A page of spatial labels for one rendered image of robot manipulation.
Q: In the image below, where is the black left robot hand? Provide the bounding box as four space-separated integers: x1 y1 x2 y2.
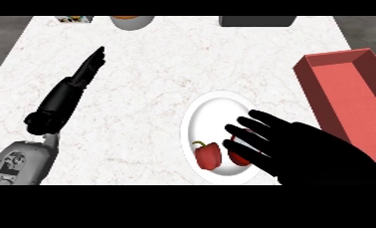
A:
22 46 107 136

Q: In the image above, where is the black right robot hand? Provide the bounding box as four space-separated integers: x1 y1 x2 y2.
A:
221 109 376 186

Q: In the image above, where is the red cardboard box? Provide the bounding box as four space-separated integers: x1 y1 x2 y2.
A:
292 48 376 162

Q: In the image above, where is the white oval plate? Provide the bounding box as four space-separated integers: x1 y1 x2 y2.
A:
180 90 270 186

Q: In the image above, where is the colourful printed box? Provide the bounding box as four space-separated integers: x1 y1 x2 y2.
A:
54 16 94 24

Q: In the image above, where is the red bell pepper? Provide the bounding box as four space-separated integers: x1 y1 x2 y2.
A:
190 140 222 171

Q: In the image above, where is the grey bowl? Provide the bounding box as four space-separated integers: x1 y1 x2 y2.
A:
109 16 156 32

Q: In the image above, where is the dark grey appliance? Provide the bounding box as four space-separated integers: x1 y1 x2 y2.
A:
217 16 298 28

